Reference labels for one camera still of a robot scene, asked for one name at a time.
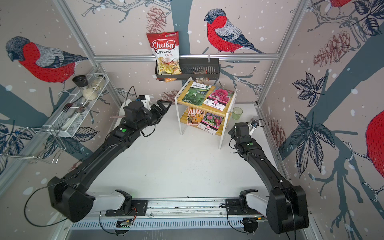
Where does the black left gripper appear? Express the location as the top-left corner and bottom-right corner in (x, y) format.
(137, 99), (173, 132)

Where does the purple flower seed bag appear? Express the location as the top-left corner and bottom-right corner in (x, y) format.
(198, 112), (224, 135)

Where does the orange shop seed bag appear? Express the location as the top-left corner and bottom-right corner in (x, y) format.
(187, 107), (205, 126)

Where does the green leaf seed bag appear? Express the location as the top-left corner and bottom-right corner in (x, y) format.
(182, 82), (212, 106)

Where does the pink flower seed bag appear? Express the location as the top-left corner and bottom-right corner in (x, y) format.
(204, 88), (235, 112)

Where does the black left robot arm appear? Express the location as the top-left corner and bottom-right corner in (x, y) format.
(48, 100), (172, 223)

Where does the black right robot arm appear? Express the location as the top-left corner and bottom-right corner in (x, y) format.
(229, 123), (310, 234)

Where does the wooden two-tier shelf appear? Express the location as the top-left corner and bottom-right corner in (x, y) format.
(175, 77), (238, 150)

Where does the red Chuba chips bag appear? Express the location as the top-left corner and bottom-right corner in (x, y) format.
(147, 32), (182, 75)

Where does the white utensil holder cup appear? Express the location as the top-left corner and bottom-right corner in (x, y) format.
(119, 95), (151, 118)

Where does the green glass cup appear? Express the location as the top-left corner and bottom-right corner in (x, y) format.
(232, 107), (243, 120)

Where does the snack packet in basket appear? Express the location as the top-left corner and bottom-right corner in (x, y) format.
(194, 70), (209, 85)

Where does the metal spoon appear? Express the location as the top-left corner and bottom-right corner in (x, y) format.
(68, 102), (90, 119)

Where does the black lid shaker jar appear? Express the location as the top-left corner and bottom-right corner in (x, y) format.
(72, 75), (98, 101)

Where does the metal fork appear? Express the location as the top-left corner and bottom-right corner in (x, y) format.
(62, 97), (83, 113)

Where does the black wall basket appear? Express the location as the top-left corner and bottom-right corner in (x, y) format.
(155, 58), (220, 81)

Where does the white wire wall rack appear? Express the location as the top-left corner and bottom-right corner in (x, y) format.
(43, 73), (110, 138)

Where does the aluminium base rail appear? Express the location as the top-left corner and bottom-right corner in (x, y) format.
(68, 196), (310, 232)

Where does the chrome wire hook rack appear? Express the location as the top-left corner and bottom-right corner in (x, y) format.
(1, 127), (66, 168)

